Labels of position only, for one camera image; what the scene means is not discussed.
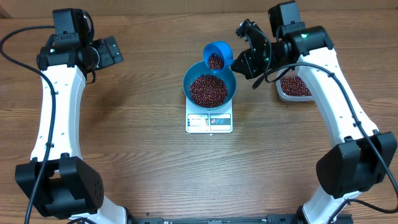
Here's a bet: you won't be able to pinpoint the red beans in scoop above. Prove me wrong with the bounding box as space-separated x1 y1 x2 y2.
207 53 224 70

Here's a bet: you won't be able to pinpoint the red beans in bowl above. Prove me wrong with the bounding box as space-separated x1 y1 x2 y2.
189 74 228 108

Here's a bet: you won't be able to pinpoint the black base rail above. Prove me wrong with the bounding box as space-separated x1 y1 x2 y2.
126 213 354 224

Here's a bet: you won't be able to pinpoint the white digital kitchen scale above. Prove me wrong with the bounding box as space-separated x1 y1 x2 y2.
185 98 233 134

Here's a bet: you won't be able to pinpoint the clear plastic container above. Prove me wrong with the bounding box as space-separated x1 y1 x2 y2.
276 70 314 103

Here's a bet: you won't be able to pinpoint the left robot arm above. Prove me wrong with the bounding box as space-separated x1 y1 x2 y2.
15 8 134 223

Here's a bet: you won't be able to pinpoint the blue bowl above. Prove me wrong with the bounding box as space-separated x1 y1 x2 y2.
183 61 236 108

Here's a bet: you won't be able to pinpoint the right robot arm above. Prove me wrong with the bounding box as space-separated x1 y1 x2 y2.
231 1 397 223

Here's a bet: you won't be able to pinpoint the blue plastic scoop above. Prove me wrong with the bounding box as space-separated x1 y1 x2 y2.
203 41 234 73

